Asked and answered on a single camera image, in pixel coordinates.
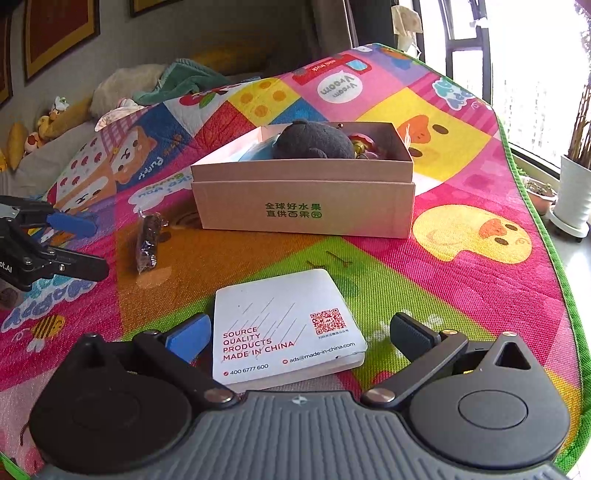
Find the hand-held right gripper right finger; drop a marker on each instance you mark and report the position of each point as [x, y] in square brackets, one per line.
[408, 334]

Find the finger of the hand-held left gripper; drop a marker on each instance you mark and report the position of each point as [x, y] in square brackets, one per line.
[69, 224]
[78, 270]

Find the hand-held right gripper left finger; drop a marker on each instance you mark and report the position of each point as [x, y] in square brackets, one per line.
[187, 337]

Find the dark snack packet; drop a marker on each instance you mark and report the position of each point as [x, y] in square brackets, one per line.
[148, 244]

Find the white notepad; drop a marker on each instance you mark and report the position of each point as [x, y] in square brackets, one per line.
[277, 314]

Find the pink cardboard box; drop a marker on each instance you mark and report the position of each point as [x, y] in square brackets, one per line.
[300, 203]

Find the red gold round toy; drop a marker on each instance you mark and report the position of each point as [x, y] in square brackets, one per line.
[362, 145]

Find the blue tissue packet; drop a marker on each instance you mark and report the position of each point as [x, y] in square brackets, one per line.
[258, 154]

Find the black plush toy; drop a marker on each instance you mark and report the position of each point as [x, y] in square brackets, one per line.
[304, 138]

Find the colourful cartoon play mat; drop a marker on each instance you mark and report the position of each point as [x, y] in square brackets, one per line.
[461, 286]

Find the mushroom plush toy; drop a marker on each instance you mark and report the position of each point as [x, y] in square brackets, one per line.
[36, 141]

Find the small white plush toy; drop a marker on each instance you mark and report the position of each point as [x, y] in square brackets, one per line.
[58, 106]

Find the pink and white cloth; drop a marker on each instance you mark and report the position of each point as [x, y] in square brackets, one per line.
[117, 114]

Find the beige pillow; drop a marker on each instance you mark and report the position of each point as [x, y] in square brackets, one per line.
[124, 87]

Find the green towel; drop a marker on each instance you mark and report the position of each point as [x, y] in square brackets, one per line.
[184, 83]

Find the small pink plant pot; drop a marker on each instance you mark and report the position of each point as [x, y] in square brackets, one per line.
[540, 198]

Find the white fluffy tassel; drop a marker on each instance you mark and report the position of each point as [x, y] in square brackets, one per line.
[408, 136]

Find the white plant pot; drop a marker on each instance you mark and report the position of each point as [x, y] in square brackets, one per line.
[575, 194]

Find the yellow cushion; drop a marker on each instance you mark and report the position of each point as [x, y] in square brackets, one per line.
[231, 60]

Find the hanging beige cloth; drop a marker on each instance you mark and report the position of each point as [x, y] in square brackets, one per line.
[406, 25]

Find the dark grey curtain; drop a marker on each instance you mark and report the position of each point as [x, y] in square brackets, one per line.
[351, 18]

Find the framed wall picture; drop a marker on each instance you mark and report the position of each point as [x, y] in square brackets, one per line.
[60, 37]
[157, 5]
[4, 60]

